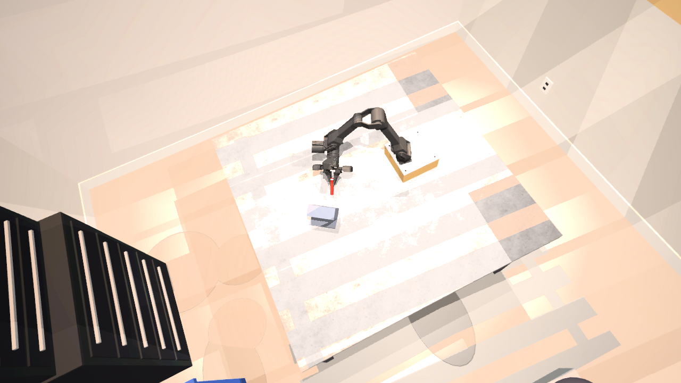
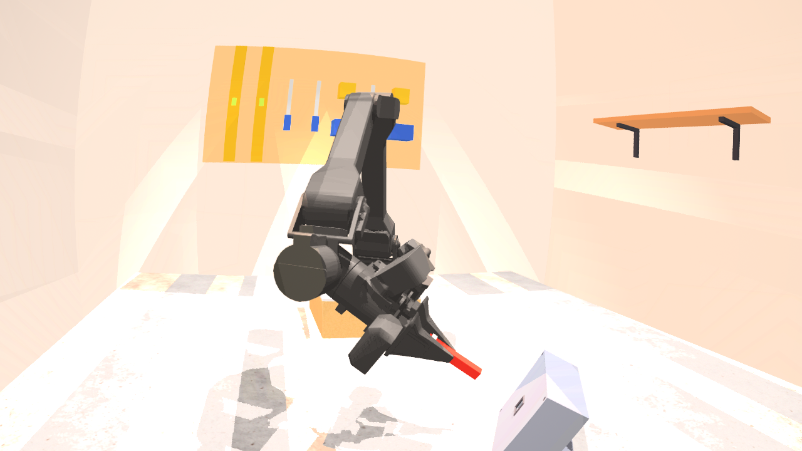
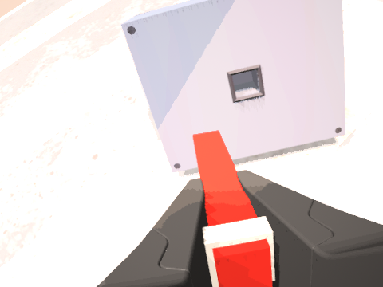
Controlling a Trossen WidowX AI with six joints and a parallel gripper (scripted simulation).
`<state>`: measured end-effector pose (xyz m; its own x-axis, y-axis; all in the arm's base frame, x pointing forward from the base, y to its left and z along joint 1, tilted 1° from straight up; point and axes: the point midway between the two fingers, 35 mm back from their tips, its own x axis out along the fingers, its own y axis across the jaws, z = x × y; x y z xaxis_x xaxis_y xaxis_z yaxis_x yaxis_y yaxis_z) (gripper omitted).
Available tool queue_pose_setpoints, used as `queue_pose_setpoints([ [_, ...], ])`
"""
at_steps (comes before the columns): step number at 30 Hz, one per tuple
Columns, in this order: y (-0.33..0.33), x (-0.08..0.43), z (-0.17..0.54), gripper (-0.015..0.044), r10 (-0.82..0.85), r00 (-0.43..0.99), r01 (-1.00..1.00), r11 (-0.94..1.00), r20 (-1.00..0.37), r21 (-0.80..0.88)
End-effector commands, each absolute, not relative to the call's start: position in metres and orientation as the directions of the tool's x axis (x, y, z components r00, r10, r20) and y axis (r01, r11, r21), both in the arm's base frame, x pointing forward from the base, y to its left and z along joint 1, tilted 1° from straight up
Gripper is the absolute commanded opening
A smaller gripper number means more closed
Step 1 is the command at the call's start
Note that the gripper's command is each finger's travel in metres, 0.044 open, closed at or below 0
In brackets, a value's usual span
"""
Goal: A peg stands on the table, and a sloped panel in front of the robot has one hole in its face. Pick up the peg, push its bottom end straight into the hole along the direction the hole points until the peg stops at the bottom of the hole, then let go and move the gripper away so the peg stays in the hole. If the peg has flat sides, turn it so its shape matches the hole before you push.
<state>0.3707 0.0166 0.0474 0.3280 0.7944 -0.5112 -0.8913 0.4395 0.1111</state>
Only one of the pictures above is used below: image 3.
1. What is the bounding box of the red square peg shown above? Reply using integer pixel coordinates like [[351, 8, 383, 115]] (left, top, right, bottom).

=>
[[192, 131, 275, 287]]

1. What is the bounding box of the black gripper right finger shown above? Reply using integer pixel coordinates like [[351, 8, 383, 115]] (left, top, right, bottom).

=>
[[237, 170, 383, 287]]

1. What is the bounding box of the grey sloped panel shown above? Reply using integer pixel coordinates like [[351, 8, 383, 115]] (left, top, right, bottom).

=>
[[121, 0, 345, 172]]

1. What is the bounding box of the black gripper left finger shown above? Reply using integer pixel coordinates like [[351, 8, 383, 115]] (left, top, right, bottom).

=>
[[96, 178, 213, 287]]

